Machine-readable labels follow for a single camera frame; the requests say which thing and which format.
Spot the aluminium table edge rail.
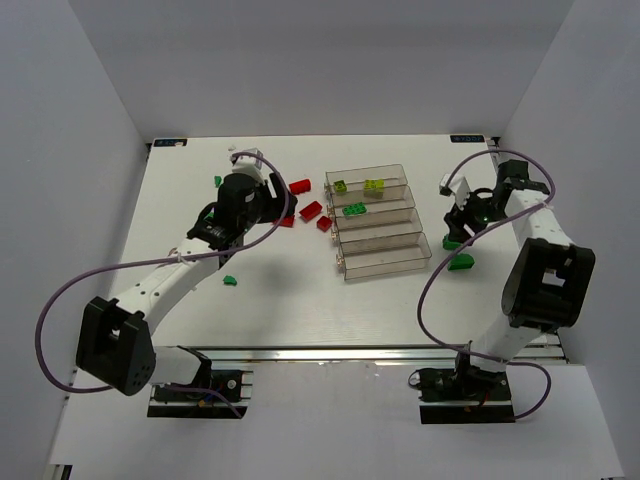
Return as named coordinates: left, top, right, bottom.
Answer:
left=92, top=344, right=566, bottom=364

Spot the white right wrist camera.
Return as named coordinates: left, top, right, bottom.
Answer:
left=438, top=173, right=471, bottom=209

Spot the red small square lego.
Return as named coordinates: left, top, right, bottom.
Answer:
left=316, top=216, right=332, bottom=232

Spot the clear bin nearest front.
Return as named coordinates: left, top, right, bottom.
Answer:
left=336, top=232, right=432, bottom=281

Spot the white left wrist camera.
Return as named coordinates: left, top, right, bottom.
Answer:
left=230, top=148, right=263, bottom=173

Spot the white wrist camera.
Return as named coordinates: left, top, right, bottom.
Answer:
left=438, top=173, right=471, bottom=209
left=230, top=148, right=263, bottom=173

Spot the green eight-stud lego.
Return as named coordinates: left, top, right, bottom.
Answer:
left=342, top=202, right=367, bottom=217

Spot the clear bin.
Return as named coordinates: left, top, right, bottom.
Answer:
left=326, top=185, right=415, bottom=221
left=336, top=232, right=432, bottom=281
left=330, top=208, right=423, bottom=244
left=323, top=162, right=407, bottom=200

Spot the red lego brick left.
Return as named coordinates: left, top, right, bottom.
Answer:
left=272, top=215, right=295, bottom=228

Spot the blue label sticker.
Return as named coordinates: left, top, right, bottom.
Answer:
left=449, top=134, right=485, bottom=143
left=153, top=138, right=188, bottom=148

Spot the red lego brick far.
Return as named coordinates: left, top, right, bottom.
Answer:
left=289, top=178, right=312, bottom=195

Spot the green lego with slope right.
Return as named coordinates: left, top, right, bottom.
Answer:
left=447, top=253, right=475, bottom=271

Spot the blue label sticker right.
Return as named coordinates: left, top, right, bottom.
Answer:
left=449, top=134, right=485, bottom=143

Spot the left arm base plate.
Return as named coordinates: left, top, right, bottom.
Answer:
left=147, top=370, right=254, bottom=420

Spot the red long lego brick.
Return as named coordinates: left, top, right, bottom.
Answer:
left=299, top=201, right=323, bottom=222

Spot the clear bin farthest back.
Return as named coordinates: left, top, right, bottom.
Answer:
left=323, top=162, right=407, bottom=200

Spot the lime green square lego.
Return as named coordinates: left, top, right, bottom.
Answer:
left=334, top=180, right=347, bottom=193

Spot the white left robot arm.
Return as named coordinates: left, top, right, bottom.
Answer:
left=75, top=149, right=296, bottom=396

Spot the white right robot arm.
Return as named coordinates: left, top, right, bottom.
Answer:
left=439, top=159, right=595, bottom=381

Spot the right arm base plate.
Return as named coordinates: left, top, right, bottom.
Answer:
left=407, top=368, right=515, bottom=425

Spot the lime green long lego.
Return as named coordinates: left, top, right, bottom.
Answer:
left=363, top=179, right=385, bottom=198

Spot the small green lego front left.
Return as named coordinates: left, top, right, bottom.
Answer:
left=223, top=275, right=238, bottom=287

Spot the blue label sticker left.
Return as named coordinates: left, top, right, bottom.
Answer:
left=153, top=138, right=188, bottom=148

